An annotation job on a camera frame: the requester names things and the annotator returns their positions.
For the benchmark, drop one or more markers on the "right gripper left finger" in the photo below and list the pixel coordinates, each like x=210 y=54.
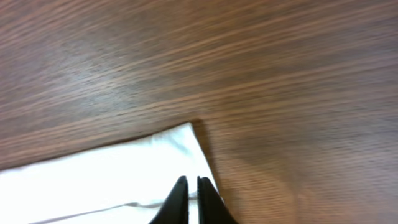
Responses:
x=175 y=207

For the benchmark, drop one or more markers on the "white t-shirt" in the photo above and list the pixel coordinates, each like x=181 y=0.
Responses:
x=122 y=183

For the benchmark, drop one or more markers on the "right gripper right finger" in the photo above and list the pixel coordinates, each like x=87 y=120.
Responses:
x=211 y=208

